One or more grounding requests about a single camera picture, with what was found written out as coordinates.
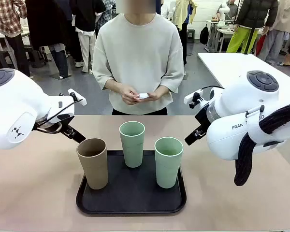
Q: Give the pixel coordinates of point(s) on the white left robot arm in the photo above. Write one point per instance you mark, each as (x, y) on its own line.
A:
(14, 108)

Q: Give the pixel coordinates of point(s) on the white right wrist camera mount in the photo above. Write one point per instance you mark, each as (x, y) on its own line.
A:
(192, 96)

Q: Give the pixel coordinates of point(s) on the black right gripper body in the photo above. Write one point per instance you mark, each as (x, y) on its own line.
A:
(203, 117)

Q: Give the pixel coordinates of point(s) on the black plastic tray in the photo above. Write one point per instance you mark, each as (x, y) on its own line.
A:
(130, 193)

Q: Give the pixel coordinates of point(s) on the brown tall cup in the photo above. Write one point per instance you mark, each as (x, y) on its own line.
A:
(94, 169)

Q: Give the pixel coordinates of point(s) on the person in grey trousers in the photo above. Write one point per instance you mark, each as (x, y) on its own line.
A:
(273, 43)

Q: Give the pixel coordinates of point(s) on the person's left hand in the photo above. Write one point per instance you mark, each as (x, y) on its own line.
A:
(155, 95)

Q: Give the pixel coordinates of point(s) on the black backpack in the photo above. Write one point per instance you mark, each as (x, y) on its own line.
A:
(204, 33)

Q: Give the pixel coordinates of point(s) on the white table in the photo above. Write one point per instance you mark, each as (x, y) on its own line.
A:
(222, 65)

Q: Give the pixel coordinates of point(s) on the person in lime trousers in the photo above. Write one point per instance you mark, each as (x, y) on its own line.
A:
(239, 38)

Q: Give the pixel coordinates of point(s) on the person in beige sweater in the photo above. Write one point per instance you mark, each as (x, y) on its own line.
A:
(137, 48)

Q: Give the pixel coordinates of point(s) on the black plastic stool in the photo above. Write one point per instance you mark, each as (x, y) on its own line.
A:
(2, 56)

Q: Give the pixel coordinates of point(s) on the white background desk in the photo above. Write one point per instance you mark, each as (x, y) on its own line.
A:
(220, 31)

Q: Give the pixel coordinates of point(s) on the white paper coaster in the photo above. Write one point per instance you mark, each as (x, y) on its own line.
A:
(143, 96)

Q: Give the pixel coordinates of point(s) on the person in plaid shirt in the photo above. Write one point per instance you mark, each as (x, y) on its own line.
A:
(7, 14)

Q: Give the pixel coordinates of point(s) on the person in yellow jacket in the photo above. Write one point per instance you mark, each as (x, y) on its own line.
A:
(181, 12)

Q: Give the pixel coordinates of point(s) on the person's right forearm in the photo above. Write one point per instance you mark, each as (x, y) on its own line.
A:
(112, 85)

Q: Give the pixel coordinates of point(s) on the person's left forearm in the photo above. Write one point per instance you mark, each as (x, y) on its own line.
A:
(163, 88)

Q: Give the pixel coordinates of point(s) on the person's right hand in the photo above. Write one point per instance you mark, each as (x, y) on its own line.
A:
(128, 95)

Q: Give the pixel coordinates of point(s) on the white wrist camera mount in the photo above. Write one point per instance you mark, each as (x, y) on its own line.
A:
(81, 101)
(192, 96)

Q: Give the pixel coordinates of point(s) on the green tall cup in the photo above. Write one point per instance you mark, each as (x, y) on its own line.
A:
(131, 152)
(168, 169)

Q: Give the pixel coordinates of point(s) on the person in black coat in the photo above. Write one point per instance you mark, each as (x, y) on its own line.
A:
(46, 21)

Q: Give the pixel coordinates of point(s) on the person in white trousers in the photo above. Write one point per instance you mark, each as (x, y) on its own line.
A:
(85, 43)

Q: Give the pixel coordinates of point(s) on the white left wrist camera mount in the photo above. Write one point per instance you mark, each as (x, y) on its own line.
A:
(81, 101)

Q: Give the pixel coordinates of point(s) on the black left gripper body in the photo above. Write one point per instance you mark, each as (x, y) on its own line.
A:
(67, 130)

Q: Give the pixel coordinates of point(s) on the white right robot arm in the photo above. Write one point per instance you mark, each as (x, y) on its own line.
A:
(232, 104)

